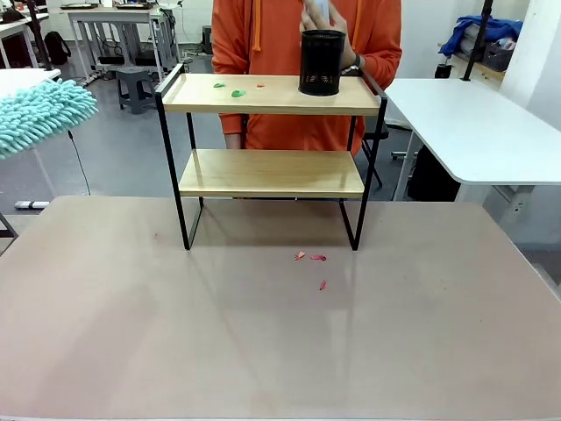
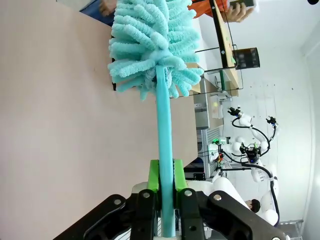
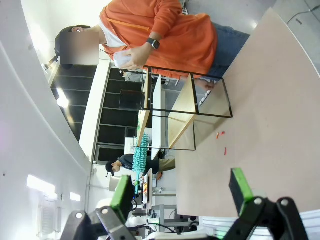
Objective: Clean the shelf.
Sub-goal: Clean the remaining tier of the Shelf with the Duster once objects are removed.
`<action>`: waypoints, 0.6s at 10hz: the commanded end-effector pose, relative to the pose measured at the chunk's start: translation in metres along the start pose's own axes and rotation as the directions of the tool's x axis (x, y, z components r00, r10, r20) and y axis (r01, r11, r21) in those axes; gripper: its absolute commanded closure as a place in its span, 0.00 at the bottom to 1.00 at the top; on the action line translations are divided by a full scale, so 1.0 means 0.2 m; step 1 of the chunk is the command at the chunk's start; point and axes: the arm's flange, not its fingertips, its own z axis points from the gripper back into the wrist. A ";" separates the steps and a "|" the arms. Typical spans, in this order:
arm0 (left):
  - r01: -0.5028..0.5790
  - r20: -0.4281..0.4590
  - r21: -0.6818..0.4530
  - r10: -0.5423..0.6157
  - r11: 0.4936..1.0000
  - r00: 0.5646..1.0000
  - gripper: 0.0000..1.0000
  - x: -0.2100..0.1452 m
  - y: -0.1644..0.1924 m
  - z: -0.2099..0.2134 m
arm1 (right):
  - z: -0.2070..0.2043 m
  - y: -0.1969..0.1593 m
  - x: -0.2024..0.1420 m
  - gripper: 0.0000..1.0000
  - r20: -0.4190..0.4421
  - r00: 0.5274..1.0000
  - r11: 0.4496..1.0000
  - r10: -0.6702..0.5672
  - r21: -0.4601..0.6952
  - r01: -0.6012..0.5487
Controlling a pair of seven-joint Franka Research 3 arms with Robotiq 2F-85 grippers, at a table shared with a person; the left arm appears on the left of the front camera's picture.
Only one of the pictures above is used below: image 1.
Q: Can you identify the person's left hand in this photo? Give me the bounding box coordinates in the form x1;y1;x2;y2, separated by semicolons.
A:
300;0;359;68

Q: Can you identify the black mesh pen cup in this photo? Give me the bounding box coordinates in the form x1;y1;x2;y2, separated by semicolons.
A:
297;29;347;97

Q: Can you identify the white plastic bottle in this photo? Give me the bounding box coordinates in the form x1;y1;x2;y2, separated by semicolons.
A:
311;0;333;25

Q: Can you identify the teal chenille microfiber duster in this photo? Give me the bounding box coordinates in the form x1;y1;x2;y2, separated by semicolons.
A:
0;78;99;161

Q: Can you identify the person's left forearm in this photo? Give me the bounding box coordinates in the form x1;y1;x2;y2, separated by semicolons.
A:
357;41;403;82

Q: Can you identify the person's right forearm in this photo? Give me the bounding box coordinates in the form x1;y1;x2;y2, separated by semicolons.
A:
211;56;247;138

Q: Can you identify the black-framed two-tier wooden shelf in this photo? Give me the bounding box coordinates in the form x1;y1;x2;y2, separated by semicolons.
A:
153;62;389;252

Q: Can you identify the dark wristwatch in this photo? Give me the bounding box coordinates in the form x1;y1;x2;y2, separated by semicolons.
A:
340;54;363;76

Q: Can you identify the person in orange hoodie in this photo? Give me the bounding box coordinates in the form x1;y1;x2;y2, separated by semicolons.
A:
210;0;403;155

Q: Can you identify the black chair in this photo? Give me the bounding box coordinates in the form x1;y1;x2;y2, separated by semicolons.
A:
358;120;391;189

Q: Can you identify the grey plastic stool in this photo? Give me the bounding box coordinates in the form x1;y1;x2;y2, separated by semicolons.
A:
115;66;158;116

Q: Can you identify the blue cloth pile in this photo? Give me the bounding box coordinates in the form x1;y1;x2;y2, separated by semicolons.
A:
439;15;523;58

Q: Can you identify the black stand pole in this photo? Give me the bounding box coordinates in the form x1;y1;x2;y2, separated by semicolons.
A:
463;0;494;83
26;0;54;71

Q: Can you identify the large white table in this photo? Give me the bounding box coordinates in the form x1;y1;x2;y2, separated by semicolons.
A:
383;77;561;203

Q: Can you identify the grey storage crate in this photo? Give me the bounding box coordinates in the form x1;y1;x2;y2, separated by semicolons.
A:
483;38;515;71

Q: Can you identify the white-framed wooden-top desk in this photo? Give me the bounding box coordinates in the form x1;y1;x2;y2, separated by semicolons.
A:
60;3;181;85

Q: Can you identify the black backpack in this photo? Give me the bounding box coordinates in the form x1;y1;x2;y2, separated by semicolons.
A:
43;30;72;67

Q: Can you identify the black cable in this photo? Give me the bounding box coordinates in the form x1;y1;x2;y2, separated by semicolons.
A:
67;129;92;196

